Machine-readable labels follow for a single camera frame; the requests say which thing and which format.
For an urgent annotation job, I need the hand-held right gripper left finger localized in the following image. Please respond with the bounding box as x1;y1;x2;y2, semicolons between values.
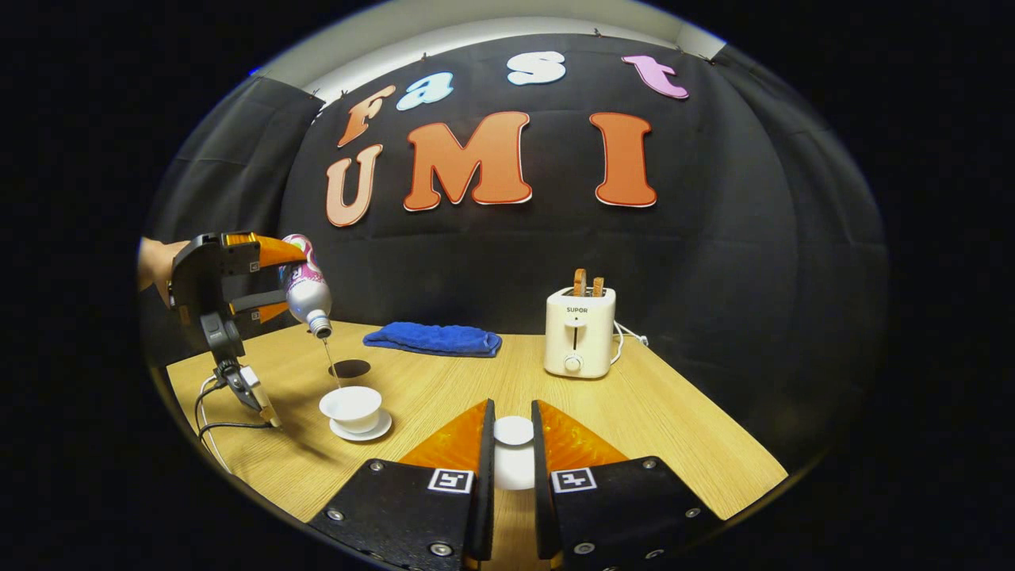
308;399;496;571

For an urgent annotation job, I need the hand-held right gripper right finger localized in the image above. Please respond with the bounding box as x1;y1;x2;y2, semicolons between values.
531;399;726;571

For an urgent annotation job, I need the silver water bottle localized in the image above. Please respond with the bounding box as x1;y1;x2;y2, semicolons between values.
279;234;334;339

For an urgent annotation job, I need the white saucer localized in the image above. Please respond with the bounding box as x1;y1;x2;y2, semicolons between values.
329;408;393;443

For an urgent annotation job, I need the blue folded towel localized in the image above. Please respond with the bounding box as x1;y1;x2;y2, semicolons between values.
363;321;503;358

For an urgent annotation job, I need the white toaster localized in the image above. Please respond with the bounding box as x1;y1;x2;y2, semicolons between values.
544;287;617;379

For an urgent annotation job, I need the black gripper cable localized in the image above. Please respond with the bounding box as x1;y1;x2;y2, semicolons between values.
194;377;274;470

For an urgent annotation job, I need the white toaster cable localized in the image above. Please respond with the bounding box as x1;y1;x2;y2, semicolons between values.
611;321;649;366

